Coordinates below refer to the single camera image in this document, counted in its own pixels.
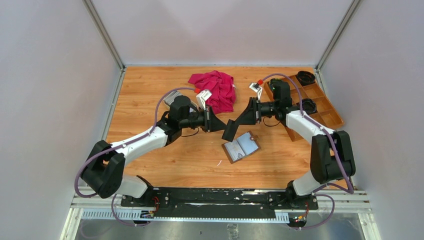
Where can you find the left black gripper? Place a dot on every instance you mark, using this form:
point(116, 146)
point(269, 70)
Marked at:
point(211, 123)

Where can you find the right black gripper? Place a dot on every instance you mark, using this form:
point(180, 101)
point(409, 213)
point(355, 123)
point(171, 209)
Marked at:
point(252, 114)

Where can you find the black credit card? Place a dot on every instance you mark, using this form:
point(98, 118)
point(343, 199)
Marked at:
point(230, 130)

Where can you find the brown leather card holder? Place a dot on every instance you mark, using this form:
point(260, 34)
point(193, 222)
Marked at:
point(249, 143)

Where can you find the white VIP credit card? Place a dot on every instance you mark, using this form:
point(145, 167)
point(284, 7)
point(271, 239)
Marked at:
point(235, 151)

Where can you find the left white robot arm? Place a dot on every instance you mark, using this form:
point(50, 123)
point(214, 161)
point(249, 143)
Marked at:
point(104, 168)

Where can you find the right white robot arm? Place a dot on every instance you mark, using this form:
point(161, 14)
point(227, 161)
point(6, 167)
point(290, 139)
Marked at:
point(331, 156)

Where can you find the beige card tray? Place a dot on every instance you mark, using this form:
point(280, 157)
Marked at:
point(183, 102)

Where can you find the stack of credit cards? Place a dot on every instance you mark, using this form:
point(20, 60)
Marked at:
point(169, 99)

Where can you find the crumpled pink cloth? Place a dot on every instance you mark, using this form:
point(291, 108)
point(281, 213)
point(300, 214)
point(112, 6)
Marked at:
point(222, 88)

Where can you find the brown wooden compartment tray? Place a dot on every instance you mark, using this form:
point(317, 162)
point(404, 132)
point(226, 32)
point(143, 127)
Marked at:
point(314, 101)

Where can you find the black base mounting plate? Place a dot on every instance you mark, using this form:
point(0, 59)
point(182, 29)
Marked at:
point(219, 203)

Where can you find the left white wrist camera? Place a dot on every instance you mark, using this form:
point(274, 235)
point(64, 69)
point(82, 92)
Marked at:
point(202, 96)

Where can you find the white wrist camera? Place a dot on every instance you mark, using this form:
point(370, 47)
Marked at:
point(257, 88)
point(202, 96)

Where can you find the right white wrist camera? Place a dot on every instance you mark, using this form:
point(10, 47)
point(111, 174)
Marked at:
point(257, 88)

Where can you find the aluminium frame rail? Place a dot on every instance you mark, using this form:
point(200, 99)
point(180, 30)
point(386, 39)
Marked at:
point(329, 201)

